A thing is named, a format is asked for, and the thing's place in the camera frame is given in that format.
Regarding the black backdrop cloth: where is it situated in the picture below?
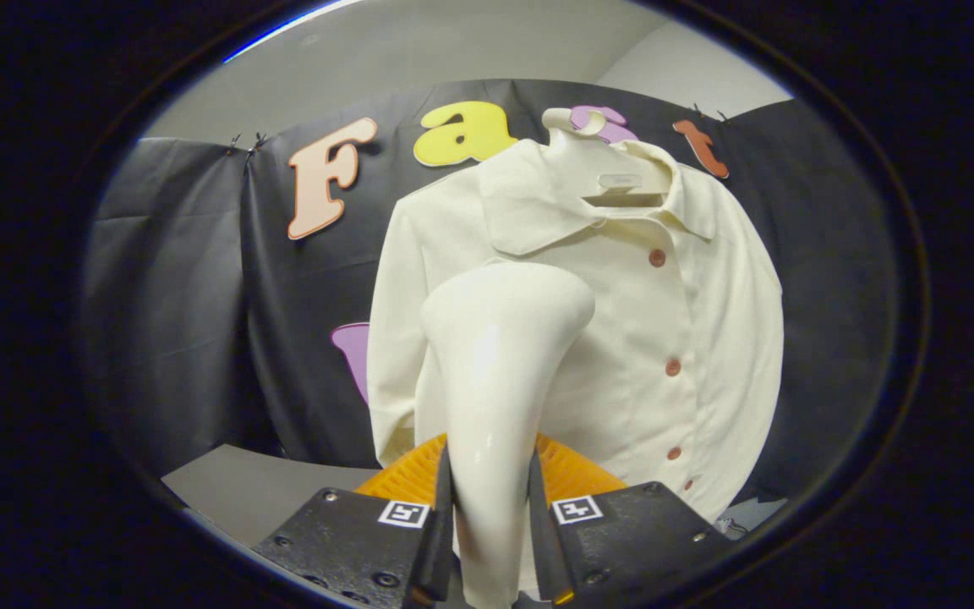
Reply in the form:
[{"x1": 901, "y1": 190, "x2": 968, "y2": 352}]
[{"x1": 81, "y1": 79, "x2": 906, "y2": 508}]

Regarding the white mannequin stand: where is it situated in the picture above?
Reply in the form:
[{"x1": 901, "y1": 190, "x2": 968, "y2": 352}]
[{"x1": 542, "y1": 107, "x2": 615, "y2": 174}]

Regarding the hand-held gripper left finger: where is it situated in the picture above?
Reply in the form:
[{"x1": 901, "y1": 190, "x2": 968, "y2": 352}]
[{"x1": 252, "y1": 433, "x2": 454, "y2": 609}]

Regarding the grey drawer cabinet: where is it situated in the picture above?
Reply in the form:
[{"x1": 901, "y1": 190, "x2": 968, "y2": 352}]
[{"x1": 161, "y1": 444, "x2": 378, "y2": 551}]

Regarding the cream button-up shirt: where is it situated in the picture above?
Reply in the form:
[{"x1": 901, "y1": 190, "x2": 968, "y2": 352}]
[{"x1": 366, "y1": 138, "x2": 785, "y2": 525}]

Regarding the white garment steamer head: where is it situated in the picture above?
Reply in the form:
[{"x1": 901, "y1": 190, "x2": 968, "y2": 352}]
[{"x1": 419, "y1": 264, "x2": 596, "y2": 609}]

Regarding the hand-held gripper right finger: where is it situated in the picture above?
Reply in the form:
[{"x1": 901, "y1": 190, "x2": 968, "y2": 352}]
[{"x1": 528, "y1": 433, "x2": 733, "y2": 606}]

